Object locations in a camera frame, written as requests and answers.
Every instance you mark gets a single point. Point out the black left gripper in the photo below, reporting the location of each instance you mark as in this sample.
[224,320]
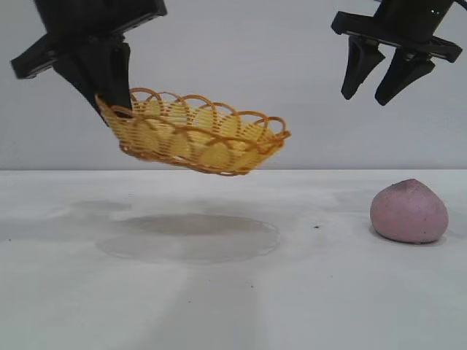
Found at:
[87,22]

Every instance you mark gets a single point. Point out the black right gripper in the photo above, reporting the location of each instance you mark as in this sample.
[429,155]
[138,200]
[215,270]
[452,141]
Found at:
[405,23]

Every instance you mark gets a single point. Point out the yellow woven wicker basket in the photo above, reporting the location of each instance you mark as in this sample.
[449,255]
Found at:
[204,142]

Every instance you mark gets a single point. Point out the pink peach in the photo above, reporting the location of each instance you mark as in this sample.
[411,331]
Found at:
[408,213]

